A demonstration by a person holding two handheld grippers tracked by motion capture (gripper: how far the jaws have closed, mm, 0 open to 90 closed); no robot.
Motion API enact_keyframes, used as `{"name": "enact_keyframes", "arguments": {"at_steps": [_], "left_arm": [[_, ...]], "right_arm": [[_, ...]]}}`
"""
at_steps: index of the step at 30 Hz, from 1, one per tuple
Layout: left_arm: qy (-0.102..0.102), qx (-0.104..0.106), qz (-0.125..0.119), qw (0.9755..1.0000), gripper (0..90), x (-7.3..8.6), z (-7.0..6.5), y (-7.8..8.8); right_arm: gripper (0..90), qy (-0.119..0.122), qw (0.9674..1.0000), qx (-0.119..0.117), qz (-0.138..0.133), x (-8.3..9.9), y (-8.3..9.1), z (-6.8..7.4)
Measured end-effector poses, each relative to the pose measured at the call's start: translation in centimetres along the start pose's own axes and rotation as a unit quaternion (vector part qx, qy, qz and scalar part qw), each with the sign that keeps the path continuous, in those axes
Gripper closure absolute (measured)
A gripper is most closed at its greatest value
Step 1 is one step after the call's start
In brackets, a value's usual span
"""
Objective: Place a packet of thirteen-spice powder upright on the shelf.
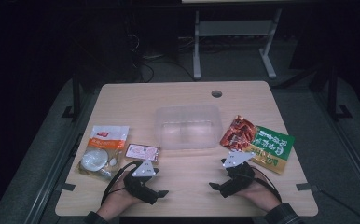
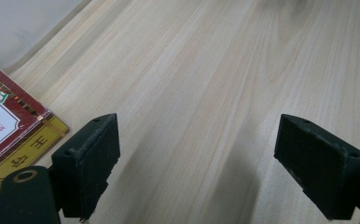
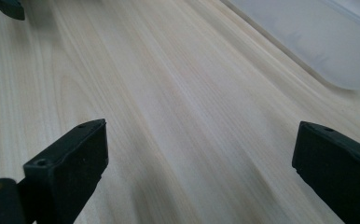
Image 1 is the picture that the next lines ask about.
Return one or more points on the green and gold packet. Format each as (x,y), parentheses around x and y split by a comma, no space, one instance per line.
(271,148)

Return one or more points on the white metal desk frame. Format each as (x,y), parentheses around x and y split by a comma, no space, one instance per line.
(235,28)

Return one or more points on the black tape strip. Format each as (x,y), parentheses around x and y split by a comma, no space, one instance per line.
(68,187)
(305,186)

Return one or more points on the clear plastic container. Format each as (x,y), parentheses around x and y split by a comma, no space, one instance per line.
(188,127)

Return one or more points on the person's left hand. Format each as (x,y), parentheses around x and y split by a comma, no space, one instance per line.
(117,200)

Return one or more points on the person's right hand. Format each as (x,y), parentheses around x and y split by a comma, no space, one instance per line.
(259,194)

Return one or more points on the small pink food packet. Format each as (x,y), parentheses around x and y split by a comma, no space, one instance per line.
(142,152)

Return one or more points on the black metal stand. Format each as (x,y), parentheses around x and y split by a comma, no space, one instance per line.
(76,96)
(333,93)

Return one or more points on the white and orange food packet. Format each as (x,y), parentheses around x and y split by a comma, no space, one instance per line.
(104,152)

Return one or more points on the red snack packet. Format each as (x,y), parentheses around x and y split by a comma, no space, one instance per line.
(238,134)

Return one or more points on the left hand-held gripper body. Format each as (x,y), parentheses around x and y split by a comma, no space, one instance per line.
(139,186)

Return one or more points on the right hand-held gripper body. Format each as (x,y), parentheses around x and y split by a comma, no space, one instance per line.
(239,179)

